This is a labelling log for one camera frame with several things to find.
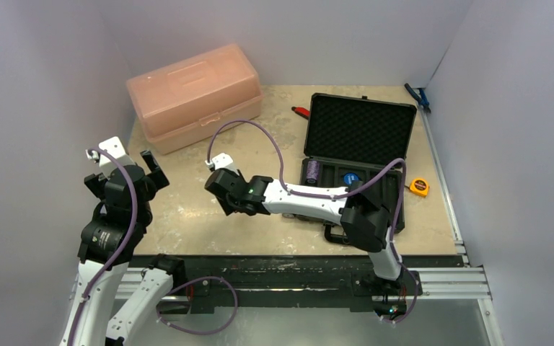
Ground purple poker chip stack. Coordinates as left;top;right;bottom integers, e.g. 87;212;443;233
305;160;320;185

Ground blue small blind button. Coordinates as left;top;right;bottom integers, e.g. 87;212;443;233
343;172;360;185

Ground black foam-lined carry case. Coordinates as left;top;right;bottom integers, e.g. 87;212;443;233
299;93;418;245

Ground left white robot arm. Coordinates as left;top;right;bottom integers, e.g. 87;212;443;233
61;149;187;345

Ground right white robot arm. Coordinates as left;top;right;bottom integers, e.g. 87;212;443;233
204;168;405;293

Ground pink plastic storage box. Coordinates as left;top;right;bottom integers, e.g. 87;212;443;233
126;44;263;154

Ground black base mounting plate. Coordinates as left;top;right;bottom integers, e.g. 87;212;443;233
163;255;463;316

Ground yellow tape measure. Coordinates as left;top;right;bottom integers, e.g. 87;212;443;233
409;178;429;198

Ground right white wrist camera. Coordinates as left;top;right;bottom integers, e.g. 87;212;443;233
206;153;239;175

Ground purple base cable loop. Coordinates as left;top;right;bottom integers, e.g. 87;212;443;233
154;277;239;336

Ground red-handled tool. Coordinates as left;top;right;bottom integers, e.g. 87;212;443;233
291;107;310;119

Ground blue-handled pliers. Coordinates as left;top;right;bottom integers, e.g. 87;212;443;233
404;83;431;113

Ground aluminium extrusion rail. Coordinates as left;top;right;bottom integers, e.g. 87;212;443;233
418;105;504;345

